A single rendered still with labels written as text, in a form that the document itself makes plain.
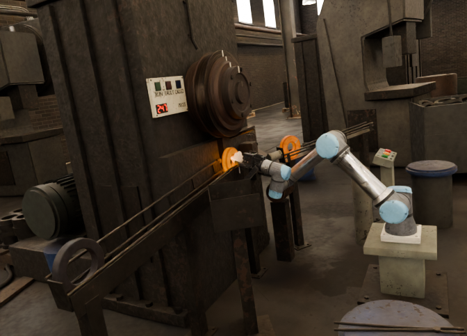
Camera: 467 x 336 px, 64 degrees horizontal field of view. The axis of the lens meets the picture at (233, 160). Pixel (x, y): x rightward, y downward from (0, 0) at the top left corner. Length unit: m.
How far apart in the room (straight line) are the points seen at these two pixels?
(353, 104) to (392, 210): 2.89
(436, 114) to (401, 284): 2.03
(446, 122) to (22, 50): 5.31
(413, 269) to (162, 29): 1.69
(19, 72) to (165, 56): 4.27
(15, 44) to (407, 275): 5.47
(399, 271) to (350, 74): 2.94
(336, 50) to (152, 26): 3.10
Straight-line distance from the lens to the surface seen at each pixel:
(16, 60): 6.07
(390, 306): 1.33
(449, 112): 3.83
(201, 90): 1.92
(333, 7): 4.74
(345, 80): 4.65
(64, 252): 1.34
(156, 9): 1.97
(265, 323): 2.00
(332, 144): 1.84
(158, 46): 1.92
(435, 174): 2.82
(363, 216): 2.63
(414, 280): 2.11
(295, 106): 11.02
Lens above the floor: 1.16
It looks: 11 degrees down
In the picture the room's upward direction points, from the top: 8 degrees counter-clockwise
